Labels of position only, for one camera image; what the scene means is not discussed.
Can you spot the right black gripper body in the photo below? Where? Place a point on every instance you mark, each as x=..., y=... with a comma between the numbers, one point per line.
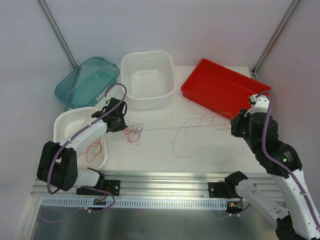
x=236, y=124

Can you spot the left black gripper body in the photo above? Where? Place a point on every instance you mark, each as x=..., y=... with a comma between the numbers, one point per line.
x=119, y=122

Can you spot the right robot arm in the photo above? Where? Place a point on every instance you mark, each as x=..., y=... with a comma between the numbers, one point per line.
x=299, y=219

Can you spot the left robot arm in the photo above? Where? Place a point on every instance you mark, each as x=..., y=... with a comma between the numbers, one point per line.
x=58, y=165

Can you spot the red plastic tray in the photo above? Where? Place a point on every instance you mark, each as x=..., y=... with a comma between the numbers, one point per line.
x=220, y=89

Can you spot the teal transparent plastic bin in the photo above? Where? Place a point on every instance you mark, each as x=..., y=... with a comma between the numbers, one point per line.
x=87, y=84

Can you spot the white perforated basket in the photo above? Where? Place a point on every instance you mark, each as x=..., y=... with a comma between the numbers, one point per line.
x=94, y=155

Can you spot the white plastic tub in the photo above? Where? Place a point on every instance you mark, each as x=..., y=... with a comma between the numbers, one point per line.
x=150, y=79

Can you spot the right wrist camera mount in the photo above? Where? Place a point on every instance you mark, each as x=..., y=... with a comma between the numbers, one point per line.
x=259, y=104

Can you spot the aluminium mounting rail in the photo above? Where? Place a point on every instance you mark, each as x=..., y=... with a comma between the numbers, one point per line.
x=171, y=185

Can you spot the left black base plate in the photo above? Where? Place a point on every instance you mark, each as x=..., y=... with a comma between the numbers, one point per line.
x=111, y=186

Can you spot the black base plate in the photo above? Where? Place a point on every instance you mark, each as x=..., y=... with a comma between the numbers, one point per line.
x=111, y=186
x=222, y=190

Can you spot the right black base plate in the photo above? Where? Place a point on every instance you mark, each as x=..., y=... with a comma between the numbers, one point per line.
x=222, y=190

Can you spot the white slotted cable duct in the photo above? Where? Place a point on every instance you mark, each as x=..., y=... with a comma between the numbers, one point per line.
x=134, y=203

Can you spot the left aluminium frame post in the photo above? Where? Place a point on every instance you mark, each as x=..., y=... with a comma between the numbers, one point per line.
x=57, y=32

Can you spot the aluminium frame post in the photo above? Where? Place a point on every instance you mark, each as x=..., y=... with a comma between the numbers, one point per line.
x=288, y=14
x=57, y=32

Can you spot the right aluminium frame post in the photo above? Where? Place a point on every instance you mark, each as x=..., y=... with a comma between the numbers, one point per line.
x=288, y=14

